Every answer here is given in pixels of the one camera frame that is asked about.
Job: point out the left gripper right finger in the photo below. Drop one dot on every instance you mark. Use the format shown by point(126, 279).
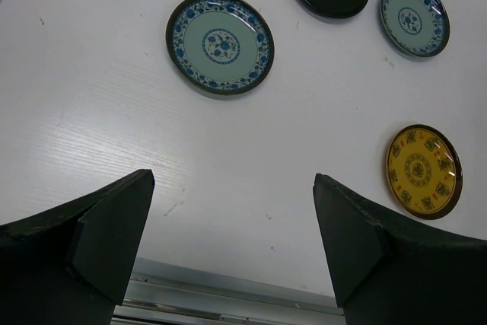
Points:
point(389, 269)

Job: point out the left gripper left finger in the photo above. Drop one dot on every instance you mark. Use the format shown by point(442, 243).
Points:
point(71, 264)

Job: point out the yellow patterned plate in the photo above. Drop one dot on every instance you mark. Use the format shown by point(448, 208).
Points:
point(424, 172)

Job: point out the small blue floral plate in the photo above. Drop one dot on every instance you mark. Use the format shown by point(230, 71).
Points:
point(418, 28)

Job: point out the large blue floral plate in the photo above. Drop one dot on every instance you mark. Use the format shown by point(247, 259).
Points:
point(223, 47)

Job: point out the aluminium rail frame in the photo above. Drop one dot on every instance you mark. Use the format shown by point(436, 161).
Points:
point(160, 293)

